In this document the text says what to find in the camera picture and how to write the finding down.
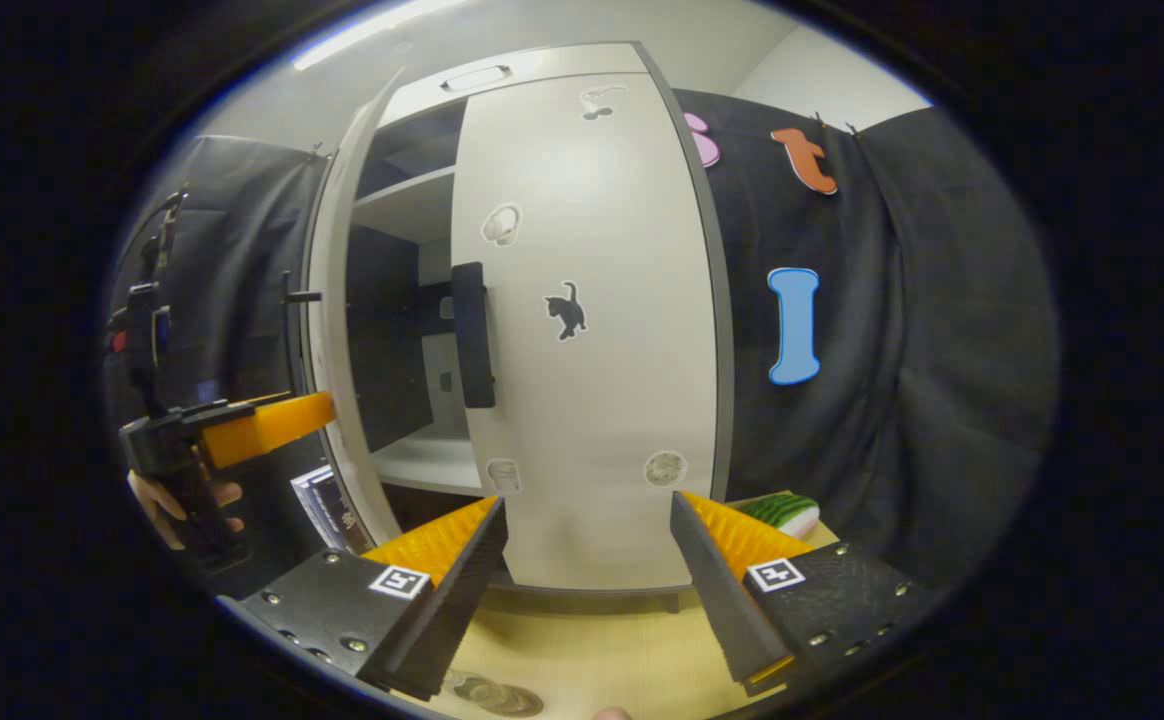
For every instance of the white cabinet door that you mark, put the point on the white cabinet door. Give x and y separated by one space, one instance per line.
622 400
332 300

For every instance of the white cabinet drawer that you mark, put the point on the white cabinet drawer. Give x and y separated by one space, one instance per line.
542 70

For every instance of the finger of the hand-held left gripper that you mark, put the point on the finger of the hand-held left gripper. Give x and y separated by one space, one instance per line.
262 428

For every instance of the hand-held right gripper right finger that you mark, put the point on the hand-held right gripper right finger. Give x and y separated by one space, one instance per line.
717 600

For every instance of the watermelon slice toy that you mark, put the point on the watermelon slice toy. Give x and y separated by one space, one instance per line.
787 512

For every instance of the dark blue book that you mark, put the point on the dark blue book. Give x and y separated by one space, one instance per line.
327 505

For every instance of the white and grey cabinet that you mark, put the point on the white and grey cabinet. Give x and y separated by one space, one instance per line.
392 200

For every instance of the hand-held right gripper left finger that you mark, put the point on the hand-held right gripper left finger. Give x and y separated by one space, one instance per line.
462 600

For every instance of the black backdrop cloth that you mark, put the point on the black backdrop cloth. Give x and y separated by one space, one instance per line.
232 250
922 350

